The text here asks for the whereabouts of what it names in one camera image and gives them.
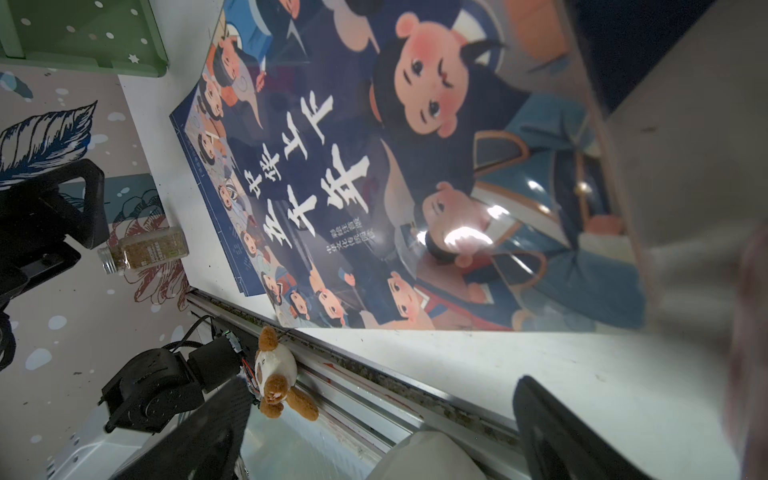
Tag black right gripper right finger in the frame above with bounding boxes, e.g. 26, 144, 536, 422
512, 376, 650, 480

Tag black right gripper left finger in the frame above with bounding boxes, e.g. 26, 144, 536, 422
112, 378, 253, 480

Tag colourful cartoon cover book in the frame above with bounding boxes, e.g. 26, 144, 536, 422
195, 1, 646, 332

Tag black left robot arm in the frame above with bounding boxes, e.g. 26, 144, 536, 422
1, 247, 212, 447

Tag brown white plush toy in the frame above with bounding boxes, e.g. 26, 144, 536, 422
255, 326, 319, 421

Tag small glass spice jar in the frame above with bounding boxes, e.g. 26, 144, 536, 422
97, 227, 189, 274

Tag green wooden shelf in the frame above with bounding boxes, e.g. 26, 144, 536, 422
1, 0, 169, 78

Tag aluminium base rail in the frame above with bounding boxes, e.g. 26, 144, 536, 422
185, 289, 532, 480

